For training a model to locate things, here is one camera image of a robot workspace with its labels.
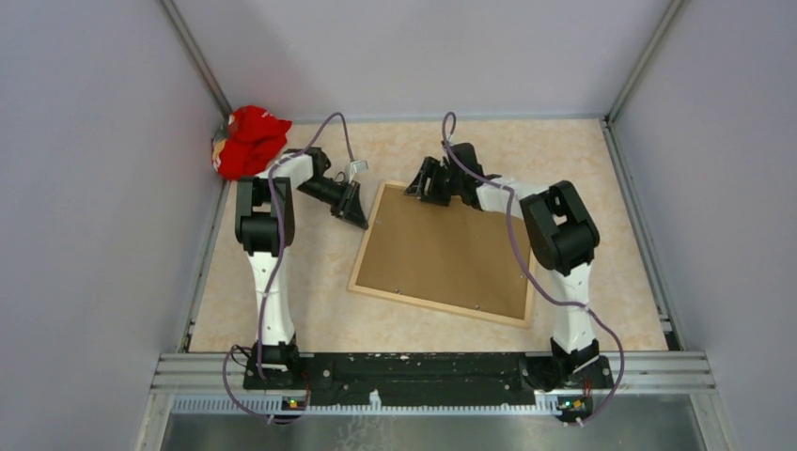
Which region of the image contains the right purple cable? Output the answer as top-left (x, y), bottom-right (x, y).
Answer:
top-left (440, 112), bottom-right (626, 427)

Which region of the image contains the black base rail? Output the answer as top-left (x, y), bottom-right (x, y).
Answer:
top-left (242, 352), bottom-right (614, 407)

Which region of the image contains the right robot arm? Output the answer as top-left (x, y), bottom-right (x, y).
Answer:
top-left (404, 143), bottom-right (600, 391)

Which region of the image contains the brown backing board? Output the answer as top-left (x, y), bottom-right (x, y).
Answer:
top-left (354, 185), bottom-right (534, 321)

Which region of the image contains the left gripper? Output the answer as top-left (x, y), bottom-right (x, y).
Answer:
top-left (296, 178), bottom-right (368, 229)

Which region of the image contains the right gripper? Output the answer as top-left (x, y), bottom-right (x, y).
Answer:
top-left (404, 158), bottom-right (462, 208)

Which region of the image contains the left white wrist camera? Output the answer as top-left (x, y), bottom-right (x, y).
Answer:
top-left (343, 160), bottom-right (368, 183)

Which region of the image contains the wooden picture frame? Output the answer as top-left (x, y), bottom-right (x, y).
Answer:
top-left (347, 180), bottom-right (539, 330)

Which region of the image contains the purple cable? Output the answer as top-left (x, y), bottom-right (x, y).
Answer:
top-left (440, 112), bottom-right (626, 427)
top-left (221, 112), bottom-right (357, 427)

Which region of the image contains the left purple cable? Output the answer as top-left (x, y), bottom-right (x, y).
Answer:
top-left (221, 112), bottom-right (357, 427)

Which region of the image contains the red cloth doll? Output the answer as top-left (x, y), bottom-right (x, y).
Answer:
top-left (211, 104), bottom-right (293, 180)

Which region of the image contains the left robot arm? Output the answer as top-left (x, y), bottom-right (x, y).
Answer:
top-left (234, 148), bottom-right (368, 389)

